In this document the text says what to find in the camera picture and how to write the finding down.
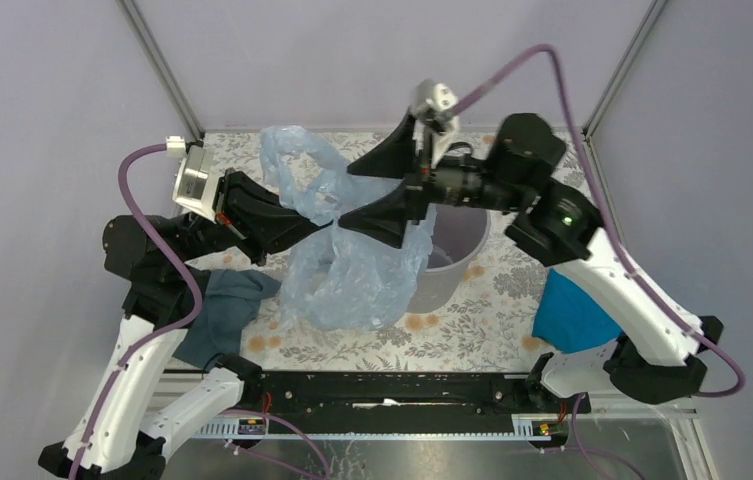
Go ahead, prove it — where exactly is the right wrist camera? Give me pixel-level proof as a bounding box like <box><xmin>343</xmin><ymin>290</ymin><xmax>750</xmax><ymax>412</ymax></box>
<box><xmin>410</xmin><ymin>79</ymin><xmax>460</xmax><ymax>169</ymax></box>

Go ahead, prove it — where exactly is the slotted cable duct rail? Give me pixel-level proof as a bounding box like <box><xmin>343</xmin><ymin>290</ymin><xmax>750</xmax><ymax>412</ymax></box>
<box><xmin>192</xmin><ymin>415</ymin><xmax>553</xmax><ymax>445</ymax></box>

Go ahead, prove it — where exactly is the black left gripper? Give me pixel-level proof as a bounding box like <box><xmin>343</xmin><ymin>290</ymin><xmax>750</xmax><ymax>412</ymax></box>
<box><xmin>175</xmin><ymin>164</ymin><xmax>336</xmax><ymax>262</ymax></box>

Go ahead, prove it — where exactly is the light blue plastic trash bag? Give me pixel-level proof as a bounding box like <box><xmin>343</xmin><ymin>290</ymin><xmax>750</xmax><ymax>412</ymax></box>
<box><xmin>260</xmin><ymin>125</ymin><xmax>437</xmax><ymax>331</ymax></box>

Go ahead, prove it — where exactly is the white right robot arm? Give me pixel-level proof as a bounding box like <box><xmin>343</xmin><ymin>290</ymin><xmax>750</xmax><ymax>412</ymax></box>
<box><xmin>340</xmin><ymin>113</ymin><xmax>723</xmax><ymax>412</ymax></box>

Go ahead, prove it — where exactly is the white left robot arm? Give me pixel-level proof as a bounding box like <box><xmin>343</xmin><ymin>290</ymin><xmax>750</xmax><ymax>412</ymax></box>
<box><xmin>38</xmin><ymin>170</ymin><xmax>317</xmax><ymax>479</ymax></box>

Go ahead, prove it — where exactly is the bright blue cloth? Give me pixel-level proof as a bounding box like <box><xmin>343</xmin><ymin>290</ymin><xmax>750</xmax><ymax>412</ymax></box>
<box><xmin>532</xmin><ymin>269</ymin><xmax>622</xmax><ymax>354</ymax></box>

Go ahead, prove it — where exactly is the floral patterned table mat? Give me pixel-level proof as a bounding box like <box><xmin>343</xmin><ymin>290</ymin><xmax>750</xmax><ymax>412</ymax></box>
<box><xmin>138</xmin><ymin>131</ymin><xmax>616</xmax><ymax>374</ymax></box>

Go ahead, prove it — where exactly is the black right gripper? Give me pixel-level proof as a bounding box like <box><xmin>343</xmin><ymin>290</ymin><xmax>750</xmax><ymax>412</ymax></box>
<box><xmin>337</xmin><ymin>105</ymin><xmax>528</xmax><ymax>248</ymax></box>

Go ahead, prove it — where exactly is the grey-blue cloth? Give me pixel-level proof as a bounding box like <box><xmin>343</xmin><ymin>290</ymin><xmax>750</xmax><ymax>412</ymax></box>
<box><xmin>174</xmin><ymin>270</ymin><xmax>281</xmax><ymax>370</ymax></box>

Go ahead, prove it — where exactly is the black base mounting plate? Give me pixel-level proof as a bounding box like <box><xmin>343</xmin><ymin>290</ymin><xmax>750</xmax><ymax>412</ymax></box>
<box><xmin>200</xmin><ymin>370</ymin><xmax>593</xmax><ymax>435</ymax></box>

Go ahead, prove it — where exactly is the grey plastic trash bin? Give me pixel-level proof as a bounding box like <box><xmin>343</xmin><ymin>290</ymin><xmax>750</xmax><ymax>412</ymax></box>
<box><xmin>407</xmin><ymin>205</ymin><xmax>491</xmax><ymax>314</ymax></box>

